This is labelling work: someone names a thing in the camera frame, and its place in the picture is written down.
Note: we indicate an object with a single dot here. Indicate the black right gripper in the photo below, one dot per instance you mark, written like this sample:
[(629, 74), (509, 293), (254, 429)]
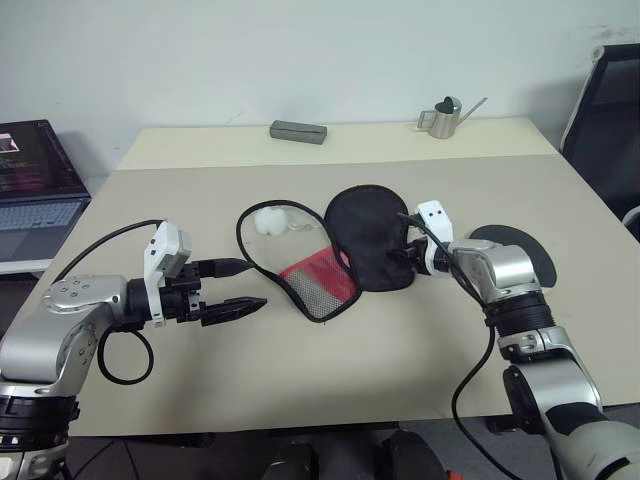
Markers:
[(413, 256)]

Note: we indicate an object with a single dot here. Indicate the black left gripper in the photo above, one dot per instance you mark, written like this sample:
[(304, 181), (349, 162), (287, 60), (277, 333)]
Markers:
[(182, 300)]

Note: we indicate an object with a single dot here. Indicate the black paddle case red mesh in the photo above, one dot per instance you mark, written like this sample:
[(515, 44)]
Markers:
[(365, 225)]

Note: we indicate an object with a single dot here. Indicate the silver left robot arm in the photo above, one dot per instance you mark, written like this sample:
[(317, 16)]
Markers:
[(30, 350)]

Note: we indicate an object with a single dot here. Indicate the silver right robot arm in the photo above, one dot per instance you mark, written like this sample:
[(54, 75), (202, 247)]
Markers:
[(505, 270)]

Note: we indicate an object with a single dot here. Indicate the small metal watering can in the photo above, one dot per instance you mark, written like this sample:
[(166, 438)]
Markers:
[(445, 122)]

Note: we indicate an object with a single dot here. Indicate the grey rectangular box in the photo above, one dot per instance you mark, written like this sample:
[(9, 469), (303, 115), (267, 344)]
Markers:
[(298, 132)]

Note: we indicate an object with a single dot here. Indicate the open grey laptop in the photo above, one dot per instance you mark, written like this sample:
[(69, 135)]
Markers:
[(35, 170)]

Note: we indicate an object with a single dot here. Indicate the black office chair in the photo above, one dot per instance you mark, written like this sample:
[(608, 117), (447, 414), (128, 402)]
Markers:
[(607, 125)]

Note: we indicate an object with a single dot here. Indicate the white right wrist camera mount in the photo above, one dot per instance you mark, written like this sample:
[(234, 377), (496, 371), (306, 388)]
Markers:
[(434, 216)]

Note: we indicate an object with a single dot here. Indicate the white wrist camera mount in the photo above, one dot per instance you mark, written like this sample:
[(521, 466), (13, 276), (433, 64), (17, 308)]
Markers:
[(167, 245), (434, 216)]

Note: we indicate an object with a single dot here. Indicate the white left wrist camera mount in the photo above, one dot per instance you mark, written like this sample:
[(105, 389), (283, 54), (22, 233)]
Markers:
[(167, 245)]

